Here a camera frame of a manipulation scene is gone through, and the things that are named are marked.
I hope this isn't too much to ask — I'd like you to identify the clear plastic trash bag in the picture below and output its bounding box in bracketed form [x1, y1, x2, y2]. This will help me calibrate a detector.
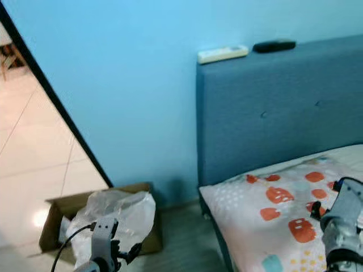
[65, 190, 157, 272]

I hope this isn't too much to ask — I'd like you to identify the pillow with orange prints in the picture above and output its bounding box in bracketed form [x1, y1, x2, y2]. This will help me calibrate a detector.
[200, 156, 363, 272]

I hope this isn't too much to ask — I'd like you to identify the brown cardboard box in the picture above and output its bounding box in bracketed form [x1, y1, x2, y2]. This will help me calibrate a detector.
[39, 181, 162, 256]

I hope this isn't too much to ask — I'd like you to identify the black remote control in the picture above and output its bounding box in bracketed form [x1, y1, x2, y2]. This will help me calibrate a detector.
[253, 40, 297, 54]

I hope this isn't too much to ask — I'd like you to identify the white remote control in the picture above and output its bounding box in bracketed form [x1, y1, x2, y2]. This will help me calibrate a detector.
[197, 45, 249, 65]

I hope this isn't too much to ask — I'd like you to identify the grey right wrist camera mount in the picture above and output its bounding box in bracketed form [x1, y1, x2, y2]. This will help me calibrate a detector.
[320, 177, 363, 241]

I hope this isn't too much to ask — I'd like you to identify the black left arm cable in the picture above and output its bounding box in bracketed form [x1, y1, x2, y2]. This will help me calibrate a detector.
[51, 224, 97, 272]

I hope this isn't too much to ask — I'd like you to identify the teal upholstered bed frame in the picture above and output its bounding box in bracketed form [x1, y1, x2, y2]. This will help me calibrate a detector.
[196, 35, 363, 272]

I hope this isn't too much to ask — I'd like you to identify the dark door frame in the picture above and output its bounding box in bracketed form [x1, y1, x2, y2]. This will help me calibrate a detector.
[0, 2, 112, 189]

